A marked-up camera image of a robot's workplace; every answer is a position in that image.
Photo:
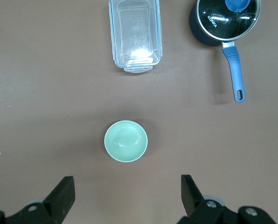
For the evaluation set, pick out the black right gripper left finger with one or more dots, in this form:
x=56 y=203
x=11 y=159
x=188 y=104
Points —
x=59 y=198

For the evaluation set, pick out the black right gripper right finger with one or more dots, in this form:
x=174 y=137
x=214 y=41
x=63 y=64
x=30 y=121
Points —
x=192 y=198

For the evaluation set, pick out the green bowl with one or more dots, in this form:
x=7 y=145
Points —
x=126 y=141

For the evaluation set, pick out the glass lid with blue knob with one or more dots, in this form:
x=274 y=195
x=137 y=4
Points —
x=223 y=28

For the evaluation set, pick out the clear plastic lidded container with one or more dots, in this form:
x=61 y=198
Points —
x=135 y=35

